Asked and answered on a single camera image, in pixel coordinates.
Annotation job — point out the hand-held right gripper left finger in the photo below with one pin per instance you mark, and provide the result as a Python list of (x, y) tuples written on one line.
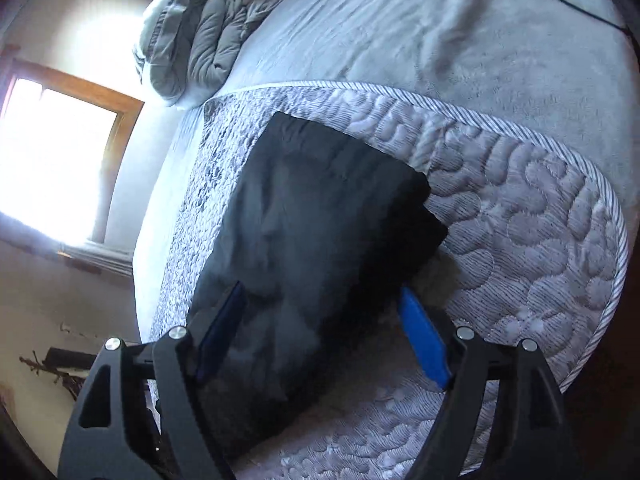
[(222, 321)]

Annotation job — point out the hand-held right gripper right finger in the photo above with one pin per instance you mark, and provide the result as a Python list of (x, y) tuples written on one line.
[(425, 340)]

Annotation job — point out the black pants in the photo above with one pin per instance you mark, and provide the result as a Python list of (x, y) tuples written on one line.
[(310, 240)]

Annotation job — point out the dry branch decoration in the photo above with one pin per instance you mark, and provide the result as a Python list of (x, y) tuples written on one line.
[(55, 365)]

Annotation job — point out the wooden framed window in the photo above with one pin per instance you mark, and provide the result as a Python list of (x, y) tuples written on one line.
[(60, 170)]

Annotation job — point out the grey bundled comforter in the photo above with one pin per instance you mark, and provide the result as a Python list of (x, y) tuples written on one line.
[(195, 40)]

